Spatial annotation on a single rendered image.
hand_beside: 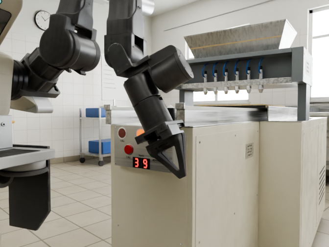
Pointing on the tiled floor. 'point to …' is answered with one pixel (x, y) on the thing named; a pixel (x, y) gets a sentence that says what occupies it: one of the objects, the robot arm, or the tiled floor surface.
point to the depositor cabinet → (291, 181)
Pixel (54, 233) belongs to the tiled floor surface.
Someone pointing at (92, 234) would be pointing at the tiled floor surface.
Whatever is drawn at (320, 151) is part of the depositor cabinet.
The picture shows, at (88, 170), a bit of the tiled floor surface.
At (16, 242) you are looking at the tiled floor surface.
